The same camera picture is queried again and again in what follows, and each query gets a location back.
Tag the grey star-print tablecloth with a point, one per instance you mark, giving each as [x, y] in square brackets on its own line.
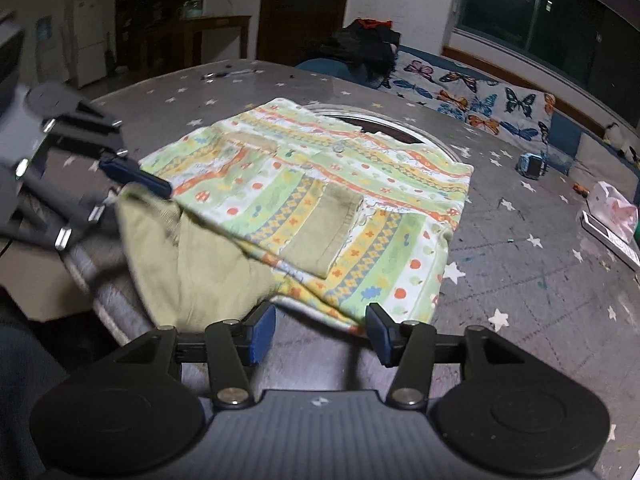
[525, 285]

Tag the pile of dark clothes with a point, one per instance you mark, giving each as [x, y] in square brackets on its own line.
[360, 52]

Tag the dark wooden door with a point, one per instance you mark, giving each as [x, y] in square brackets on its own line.
[305, 10]

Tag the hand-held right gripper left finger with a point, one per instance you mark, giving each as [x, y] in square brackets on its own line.
[262, 334]

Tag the butterfly print blanket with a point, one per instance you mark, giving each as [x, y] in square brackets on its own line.
[475, 97]

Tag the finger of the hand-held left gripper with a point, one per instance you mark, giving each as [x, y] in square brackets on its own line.
[65, 210]
[135, 174]

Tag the black and white stuffed toy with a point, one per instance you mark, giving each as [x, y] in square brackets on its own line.
[622, 142]

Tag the wooden side table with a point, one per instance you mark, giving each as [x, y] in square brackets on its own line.
[200, 30]

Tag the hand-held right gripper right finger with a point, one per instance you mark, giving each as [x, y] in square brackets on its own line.
[377, 335]

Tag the pink plastic bag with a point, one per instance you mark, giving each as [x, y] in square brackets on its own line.
[612, 207]

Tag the white refrigerator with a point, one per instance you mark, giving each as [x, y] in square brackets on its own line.
[90, 40]

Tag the dark shelf cabinet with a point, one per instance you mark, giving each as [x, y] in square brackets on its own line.
[155, 0]

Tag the grey pillow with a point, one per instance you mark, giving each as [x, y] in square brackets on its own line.
[600, 160]

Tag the dark window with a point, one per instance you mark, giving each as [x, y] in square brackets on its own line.
[550, 20]

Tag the orange cloth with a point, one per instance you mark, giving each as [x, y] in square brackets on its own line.
[375, 23]

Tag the white water dispenser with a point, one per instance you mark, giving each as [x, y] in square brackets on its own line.
[47, 45]

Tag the colourful patterned children's garment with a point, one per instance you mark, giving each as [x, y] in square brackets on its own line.
[300, 200]

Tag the small orange toy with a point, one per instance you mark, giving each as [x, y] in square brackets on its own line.
[580, 189]

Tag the person's dark clothing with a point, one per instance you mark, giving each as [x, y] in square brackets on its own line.
[25, 385]

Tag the white remote control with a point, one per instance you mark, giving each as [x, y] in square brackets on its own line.
[607, 237]

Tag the blue sofa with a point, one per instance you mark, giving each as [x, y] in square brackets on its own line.
[567, 145]

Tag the black pen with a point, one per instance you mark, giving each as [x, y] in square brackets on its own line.
[230, 73]

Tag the blue toy car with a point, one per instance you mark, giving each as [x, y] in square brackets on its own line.
[533, 166]

